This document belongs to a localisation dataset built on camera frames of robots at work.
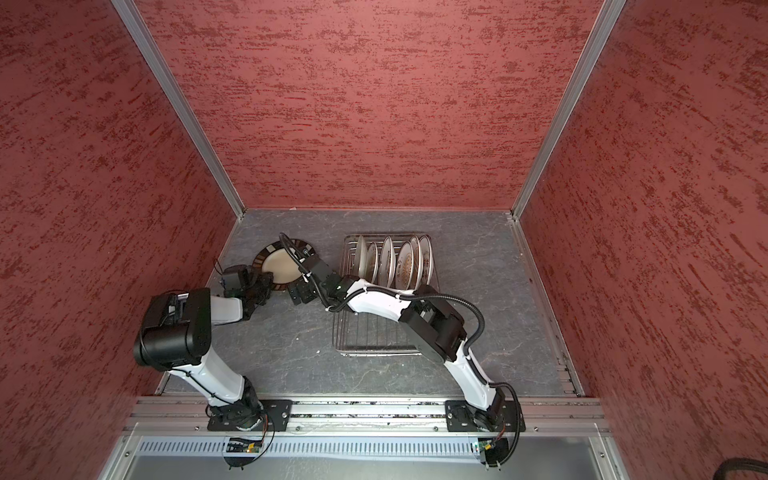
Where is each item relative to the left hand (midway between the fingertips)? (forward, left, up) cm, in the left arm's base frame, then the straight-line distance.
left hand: (276, 277), depth 99 cm
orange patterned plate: (+2, -44, +5) cm, 44 cm away
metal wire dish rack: (-19, -31, -1) cm, 36 cm away
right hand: (-8, -12, +8) cm, 17 cm away
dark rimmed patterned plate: (+8, +2, -1) cm, 9 cm away
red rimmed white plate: (+2, -38, +7) cm, 39 cm away
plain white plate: (-5, -31, +19) cm, 37 cm away
